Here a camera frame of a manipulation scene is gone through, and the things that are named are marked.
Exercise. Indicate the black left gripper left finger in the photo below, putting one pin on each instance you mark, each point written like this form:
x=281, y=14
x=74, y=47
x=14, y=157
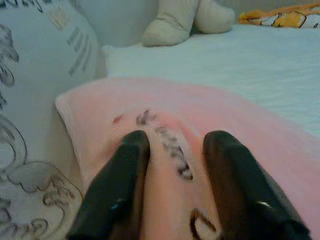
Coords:
x=110, y=200

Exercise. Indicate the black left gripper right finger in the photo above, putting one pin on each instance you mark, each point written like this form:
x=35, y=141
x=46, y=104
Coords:
x=245, y=200

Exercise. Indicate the pink embroidered plush pillow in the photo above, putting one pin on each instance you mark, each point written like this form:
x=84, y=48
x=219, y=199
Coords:
x=237, y=112

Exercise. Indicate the white quilted mattress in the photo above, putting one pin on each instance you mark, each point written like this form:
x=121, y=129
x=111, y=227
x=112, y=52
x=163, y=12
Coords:
x=225, y=57

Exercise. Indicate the grey floral patterned pillow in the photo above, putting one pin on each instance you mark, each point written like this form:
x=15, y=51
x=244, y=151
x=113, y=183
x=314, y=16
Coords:
x=37, y=75

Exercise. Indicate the yellow cartoon egg blanket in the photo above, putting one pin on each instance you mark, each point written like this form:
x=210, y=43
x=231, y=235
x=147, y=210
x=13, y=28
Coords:
x=280, y=17

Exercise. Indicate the cream plush toy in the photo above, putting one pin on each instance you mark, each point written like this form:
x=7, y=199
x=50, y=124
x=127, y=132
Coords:
x=180, y=25

